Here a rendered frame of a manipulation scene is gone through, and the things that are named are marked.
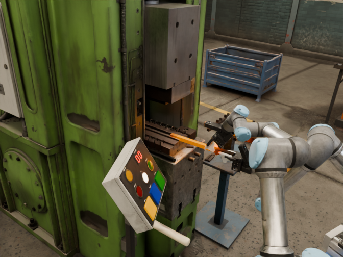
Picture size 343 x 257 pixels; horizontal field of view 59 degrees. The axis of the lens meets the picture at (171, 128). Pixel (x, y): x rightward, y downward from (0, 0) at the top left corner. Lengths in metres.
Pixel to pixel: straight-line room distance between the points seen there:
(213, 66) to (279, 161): 4.68
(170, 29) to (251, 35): 8.68
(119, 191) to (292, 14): 8.68
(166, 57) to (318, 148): 0.82
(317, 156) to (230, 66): 4.29
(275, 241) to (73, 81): 1.28
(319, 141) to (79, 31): 1.25
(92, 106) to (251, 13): 8.75
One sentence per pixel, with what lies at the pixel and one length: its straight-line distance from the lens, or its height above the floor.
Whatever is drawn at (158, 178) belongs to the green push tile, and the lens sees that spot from 1.48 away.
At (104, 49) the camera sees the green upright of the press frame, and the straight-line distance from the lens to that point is 1.46.
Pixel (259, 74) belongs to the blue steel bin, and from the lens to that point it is 5.39.
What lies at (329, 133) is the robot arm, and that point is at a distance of 1.54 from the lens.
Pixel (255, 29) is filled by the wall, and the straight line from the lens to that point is 10.08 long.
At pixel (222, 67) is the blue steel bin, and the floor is 0.45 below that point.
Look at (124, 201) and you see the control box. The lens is 1.26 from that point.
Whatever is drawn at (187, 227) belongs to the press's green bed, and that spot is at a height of 0.16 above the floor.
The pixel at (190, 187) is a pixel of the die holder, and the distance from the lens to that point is 2.11.
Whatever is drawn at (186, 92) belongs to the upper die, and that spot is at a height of 1.30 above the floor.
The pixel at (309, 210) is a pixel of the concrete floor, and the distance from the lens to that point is 3.17.
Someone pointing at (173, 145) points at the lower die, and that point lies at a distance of 1.83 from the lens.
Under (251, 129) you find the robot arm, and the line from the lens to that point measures 1.55.
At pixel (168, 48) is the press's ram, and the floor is 1.58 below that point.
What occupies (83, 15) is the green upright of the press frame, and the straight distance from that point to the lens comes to 1.61.
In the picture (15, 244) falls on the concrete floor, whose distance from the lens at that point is 2.78.
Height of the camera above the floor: 1.90
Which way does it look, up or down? 27 degrees down
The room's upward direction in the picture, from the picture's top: 2 degrees clockwise
